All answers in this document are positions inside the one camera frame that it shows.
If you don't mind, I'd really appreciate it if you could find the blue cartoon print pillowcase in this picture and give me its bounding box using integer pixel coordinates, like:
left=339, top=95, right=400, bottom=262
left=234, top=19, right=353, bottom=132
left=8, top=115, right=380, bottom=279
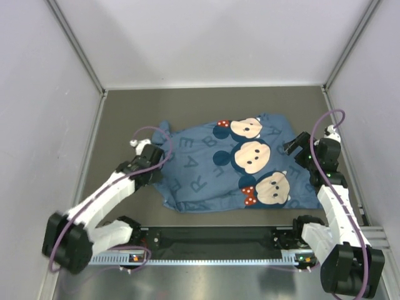
left=151, top=113, right=321, bottom=213

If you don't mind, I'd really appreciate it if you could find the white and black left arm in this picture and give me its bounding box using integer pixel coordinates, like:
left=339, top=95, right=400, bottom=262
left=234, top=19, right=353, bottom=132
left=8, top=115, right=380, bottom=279
left=41, top=139, right=165, bottom=274

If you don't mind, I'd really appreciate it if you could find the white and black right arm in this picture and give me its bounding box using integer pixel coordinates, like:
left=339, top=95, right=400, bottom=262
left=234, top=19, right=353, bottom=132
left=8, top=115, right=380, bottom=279
left=284, top=126, right=385, bottom=299

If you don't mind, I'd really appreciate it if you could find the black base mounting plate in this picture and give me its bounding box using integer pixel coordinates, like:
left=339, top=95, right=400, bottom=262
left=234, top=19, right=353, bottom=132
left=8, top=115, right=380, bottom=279
left=129, top=226, right=308, bottom=254

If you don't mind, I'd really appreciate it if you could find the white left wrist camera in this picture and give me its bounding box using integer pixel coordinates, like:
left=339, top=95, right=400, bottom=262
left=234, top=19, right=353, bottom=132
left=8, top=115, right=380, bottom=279
left=129, top=139, right=151, bottom=155

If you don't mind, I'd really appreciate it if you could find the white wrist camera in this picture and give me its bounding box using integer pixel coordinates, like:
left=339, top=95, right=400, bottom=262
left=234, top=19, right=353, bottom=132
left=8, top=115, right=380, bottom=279
left=324, top=124, right=341, bottom=144
left=129, top=139, right=151, bottom=155

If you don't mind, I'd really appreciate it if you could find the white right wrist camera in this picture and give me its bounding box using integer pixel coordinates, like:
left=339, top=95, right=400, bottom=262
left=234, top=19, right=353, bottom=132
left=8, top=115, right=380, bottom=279
left=324, top=124, right=341, bottom=144

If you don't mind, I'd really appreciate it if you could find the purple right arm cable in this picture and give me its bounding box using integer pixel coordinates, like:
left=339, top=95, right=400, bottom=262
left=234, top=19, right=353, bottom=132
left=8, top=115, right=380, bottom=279
left=309, top=109, right=374, bottom=299

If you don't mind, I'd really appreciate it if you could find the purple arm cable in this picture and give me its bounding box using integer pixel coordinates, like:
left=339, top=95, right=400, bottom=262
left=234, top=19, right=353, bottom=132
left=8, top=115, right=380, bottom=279
left=309, top=109, right=374, bottom=299
left=49, top=125, right=173, bottom=273

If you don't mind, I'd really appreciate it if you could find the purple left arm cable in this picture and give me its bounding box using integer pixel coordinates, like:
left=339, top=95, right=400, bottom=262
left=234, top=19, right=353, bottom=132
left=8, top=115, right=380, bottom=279
left=49, top=125, right=173, bottom=273

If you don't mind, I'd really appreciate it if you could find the slotted grey cable duct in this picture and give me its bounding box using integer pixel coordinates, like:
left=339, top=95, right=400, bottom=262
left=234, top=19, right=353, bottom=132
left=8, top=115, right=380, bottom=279
left=89, top=250, right=317, bottom=268

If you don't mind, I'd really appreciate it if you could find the right aluminium frame post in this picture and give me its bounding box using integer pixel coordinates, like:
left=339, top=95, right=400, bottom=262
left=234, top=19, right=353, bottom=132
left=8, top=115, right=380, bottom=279
left=321, top=0, right=382, bottom=94

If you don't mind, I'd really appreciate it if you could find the aluminium frame post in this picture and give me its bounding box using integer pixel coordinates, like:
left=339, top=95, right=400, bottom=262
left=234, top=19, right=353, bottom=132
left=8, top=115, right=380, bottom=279
left=44, top=0, right=106, bottom=96
left=321, top=0, right=382, bottom=94

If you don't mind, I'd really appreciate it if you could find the left aluminium frame post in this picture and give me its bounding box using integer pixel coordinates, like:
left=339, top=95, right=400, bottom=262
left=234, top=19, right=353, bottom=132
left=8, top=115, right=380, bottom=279
left=44, top=0, right=106, bottom=96

